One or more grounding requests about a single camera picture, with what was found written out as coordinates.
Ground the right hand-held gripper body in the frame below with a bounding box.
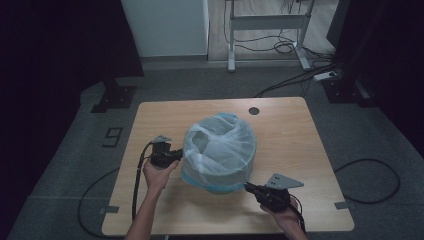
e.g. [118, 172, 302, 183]
[254, 172, 305, 214]

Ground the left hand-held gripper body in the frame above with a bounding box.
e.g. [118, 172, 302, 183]
[149, 134, 178, 169]

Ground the translucent white plastic bag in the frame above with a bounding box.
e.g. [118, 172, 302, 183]
[180, 112, 258, 196]

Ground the person's right hand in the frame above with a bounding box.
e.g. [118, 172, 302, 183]
[259, 197, 302, 232]

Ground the person's left hand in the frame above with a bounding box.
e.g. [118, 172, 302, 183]
[142, 159, 181, 195]

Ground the grey floor tape piece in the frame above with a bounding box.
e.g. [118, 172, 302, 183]
[98, 205, 120, 215]
[333, 200, 357, 211]

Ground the black stand base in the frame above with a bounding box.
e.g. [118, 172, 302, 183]
[321, 77, 377, 108]
[90, 77, 138, 114]

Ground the white cabinet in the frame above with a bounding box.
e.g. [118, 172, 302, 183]
[120, 0, 210, 58]

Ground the white power strip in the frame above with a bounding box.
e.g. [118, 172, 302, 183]
[313, 70, 339, 82]

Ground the dark curtain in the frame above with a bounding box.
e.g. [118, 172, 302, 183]
[325, 0, 424, 158]
[0, 0, 145, 234]

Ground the right hand-held gripper cable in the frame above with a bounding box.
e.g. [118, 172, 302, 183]
[287, 194, 307, 235]

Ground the hand-held gripper cable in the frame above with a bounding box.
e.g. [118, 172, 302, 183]
[287, 194, 307, 235]
[131, 141, 155, 222]

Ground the left hand-held gripper cable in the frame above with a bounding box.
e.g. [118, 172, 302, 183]
[131, 141, 155, 222]

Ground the curved black floor cable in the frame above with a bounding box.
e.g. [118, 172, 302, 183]
[77, 166, 125, 240]

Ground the long black floor cable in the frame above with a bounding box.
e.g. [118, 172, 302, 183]
[254, 62, 339, 99]

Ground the looped black floor cable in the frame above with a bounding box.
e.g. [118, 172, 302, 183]
[333, 158, 401, 205]

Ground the tangle of black cables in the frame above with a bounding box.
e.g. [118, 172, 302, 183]
[222, 0, 336, 63]

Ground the white metal desk frame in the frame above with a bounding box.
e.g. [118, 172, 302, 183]
[225, 0, 316, 73]

